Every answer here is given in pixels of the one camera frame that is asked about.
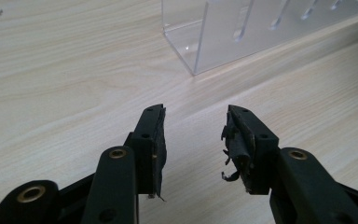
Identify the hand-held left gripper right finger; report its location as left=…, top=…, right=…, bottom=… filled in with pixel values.
left=220, top=104, right=281, bottom=196

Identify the clear acrylic slotted rack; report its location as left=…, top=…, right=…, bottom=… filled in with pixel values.
left=160, top=0, right=358, bottom=77

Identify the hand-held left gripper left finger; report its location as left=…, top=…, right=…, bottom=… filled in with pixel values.
left=123, top=104, right=168, bottom=203

